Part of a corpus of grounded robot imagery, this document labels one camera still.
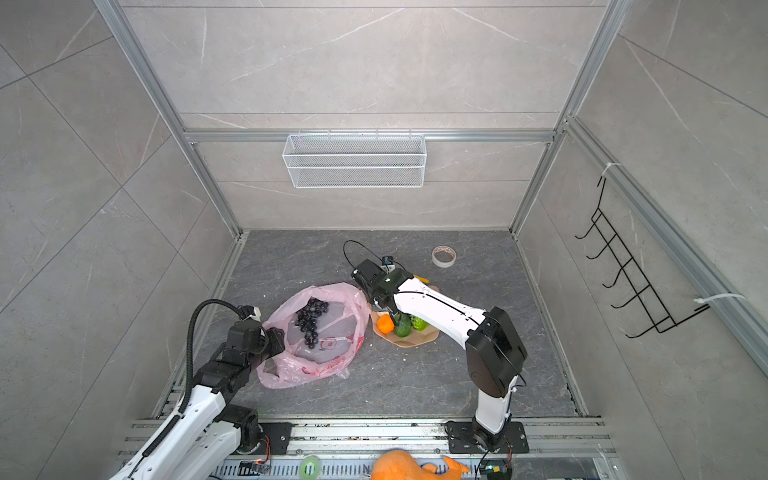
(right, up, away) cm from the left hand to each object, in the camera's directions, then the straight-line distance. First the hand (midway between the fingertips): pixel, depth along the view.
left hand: (279, 326), depth 83 cm
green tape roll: (+12, -31, -13) cm, 36 cm away
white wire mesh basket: (+20, +53, +17) cm, 59 cm away
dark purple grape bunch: (+5, 0, +9) cm, 10 cm away
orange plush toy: (+34, -26, -19) cm, 47 cm away
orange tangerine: (+30, 0, +2) cm, 30 cm away
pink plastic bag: (+10, -3, +9) cm, 14 cm away
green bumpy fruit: (+40, 0, +5) cm, 41 cm away
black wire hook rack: (+87, +15, -16) cm, 90 cm away
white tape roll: (+52, +20, +30) cm, 63 cm away
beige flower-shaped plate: (+39, -5, +5) cm, 40 cm away
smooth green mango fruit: (+35, -1, +5) cm, 36 cm away
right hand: (+32, +8, +4) cm, 33 cm away
